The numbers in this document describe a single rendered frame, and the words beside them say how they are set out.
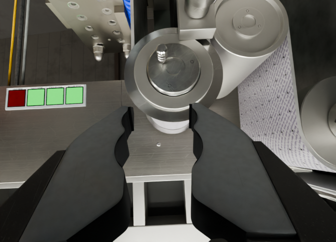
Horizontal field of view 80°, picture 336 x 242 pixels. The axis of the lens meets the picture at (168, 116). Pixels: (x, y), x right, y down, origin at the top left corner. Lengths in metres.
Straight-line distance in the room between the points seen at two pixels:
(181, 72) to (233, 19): 0.12
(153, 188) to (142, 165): 0.12
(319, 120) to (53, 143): 0.65
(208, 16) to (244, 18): 0.08
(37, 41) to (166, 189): 2.46
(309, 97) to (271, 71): 0.09
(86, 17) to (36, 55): 2.23
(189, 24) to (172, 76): 0.07
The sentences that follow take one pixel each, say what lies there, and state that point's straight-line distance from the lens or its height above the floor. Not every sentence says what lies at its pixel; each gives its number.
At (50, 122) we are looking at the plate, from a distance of 0.72.
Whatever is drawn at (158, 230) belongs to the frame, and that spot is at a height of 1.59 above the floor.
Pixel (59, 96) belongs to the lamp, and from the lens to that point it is 0.71.
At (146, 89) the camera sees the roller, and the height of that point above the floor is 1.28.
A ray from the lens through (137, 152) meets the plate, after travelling 0.62.
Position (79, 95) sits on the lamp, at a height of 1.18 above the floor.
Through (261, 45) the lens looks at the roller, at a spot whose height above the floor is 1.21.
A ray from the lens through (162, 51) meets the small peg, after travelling 0.27.
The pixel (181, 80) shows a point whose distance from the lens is 0.28.
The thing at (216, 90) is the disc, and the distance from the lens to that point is 0.31.
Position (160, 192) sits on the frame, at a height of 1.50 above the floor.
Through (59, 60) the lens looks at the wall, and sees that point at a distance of 2.60.
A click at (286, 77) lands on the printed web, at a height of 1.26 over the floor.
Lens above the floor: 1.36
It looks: 9 degrees down
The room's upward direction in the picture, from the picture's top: 177 degrees clockwise
